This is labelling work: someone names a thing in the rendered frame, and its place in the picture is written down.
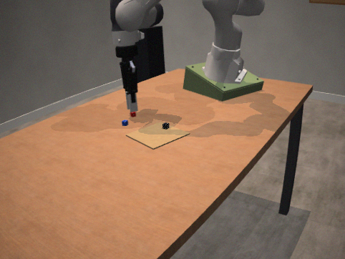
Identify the beige square mat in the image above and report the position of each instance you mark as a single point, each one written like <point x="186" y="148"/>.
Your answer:
<point x="155" y="136"/>

